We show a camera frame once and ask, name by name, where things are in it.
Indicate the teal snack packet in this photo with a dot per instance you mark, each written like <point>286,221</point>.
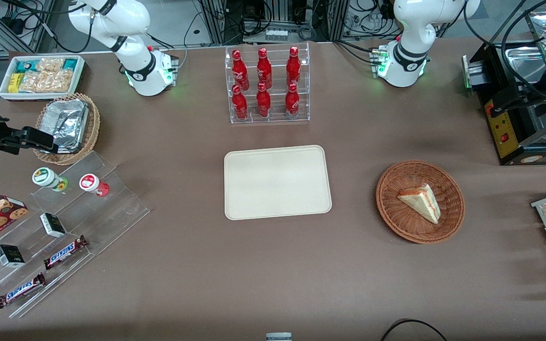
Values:
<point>24,65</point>
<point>70,64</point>

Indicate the red cola bottle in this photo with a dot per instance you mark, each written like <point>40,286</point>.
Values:
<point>292,102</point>
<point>264,68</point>
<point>263,102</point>
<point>239,104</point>
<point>293,66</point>
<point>239,68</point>

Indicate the aluminium foil tray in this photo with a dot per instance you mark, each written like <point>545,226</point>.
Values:
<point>67,123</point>

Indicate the triangular wrapped sandwich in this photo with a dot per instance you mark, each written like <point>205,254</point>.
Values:
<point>422,201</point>

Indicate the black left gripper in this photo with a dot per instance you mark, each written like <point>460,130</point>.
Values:
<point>532,93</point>

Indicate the red lid yogurt cup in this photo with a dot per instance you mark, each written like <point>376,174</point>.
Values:
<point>90,183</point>

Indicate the small black carton box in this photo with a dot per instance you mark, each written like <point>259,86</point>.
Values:
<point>9,255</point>
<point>53,225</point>

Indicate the green lid yogurt cup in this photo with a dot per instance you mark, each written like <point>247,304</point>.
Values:
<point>45,177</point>

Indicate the white rectangular snack bin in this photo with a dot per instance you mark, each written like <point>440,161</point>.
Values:
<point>5,92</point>

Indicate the yellow snack packet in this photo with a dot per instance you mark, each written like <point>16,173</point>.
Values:
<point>14,82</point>

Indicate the dark red snack bar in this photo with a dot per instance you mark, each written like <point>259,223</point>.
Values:
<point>21,291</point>

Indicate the clear acrylic step display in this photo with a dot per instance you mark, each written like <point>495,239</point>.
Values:
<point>112,208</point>

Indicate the black sealing machine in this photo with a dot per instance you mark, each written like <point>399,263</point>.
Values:
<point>529,137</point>

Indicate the brown round wicker basket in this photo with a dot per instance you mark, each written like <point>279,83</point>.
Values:
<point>396,213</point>

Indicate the clear bag of crackers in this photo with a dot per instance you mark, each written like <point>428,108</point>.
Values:
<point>48,81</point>
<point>50,64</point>

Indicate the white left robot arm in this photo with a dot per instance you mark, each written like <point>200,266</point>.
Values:
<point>408,64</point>

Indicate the light tan wicker basket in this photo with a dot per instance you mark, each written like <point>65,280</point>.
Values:
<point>94,128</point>

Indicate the small grey box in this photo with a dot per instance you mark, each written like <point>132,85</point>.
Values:
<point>278,337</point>

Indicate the white power strip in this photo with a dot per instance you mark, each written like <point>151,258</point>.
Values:
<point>277,34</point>

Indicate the beige rectangular plastic tray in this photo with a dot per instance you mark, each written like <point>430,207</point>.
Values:
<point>277,182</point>

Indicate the Snickers chocolate bar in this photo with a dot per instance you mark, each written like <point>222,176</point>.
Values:
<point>64,252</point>

